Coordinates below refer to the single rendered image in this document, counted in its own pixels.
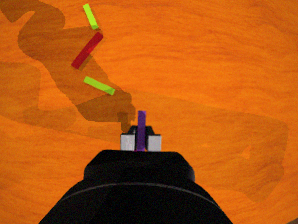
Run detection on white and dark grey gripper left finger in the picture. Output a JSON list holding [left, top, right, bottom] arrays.
[[120, 125, 138, 151]]

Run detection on dark red rod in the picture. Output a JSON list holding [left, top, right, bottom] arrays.
[[71, 32, 103, 70]]

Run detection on lime green rod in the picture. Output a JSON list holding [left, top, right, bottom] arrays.
[[83, 76, 115, 95], [83, 4, 98, 30]]

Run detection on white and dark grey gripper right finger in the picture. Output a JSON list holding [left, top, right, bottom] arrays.
[[145, 126, 162, 151]]

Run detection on purple rod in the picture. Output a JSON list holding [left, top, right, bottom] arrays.
[[137, 110, 146, 151]]

